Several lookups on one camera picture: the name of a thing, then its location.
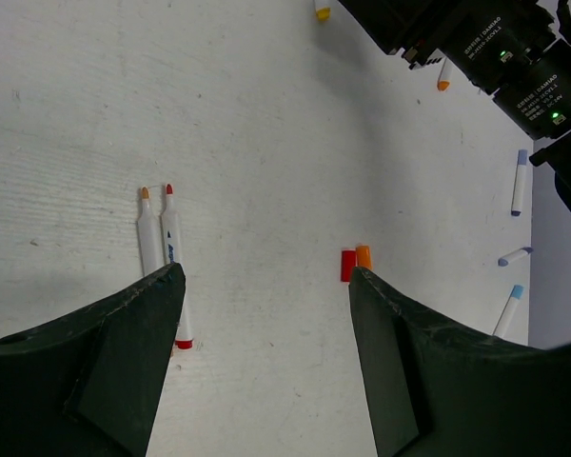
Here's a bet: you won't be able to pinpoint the orange capped white marker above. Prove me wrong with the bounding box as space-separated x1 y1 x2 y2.
137 187 165 276

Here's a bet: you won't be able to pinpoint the peach capped white marker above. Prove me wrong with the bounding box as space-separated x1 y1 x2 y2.
437 60 454 92

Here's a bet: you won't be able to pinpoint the red white marker body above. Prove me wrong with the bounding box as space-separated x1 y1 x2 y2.
161 183 194 350

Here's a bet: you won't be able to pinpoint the orange marker cap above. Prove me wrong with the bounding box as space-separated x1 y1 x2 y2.
356 245 373 269

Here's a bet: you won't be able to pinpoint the purple capped white marker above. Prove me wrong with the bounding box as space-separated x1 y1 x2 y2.
510 149 528 217

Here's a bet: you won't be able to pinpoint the light blue capped marker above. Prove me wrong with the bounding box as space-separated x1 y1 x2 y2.
492 285 524 338

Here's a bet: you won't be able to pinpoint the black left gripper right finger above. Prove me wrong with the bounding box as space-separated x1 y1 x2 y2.
349 268 571 456

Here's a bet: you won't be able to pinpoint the red marker cap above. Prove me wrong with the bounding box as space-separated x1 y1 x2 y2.
340 249 357 283

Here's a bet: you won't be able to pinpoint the yellow capped white marker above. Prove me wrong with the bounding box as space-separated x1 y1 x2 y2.
313 0 331 22

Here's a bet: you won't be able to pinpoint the black left gripper left fingers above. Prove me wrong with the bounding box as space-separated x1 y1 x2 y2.
0 264 186 456

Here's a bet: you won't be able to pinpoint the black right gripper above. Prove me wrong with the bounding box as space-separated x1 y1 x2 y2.
342 0 571 140

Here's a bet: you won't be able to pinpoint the thin purple tipped pen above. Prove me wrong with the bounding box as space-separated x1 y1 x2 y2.
497 247 534 268

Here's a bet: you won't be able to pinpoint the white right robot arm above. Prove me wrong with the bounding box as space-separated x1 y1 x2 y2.
341 0 571 212

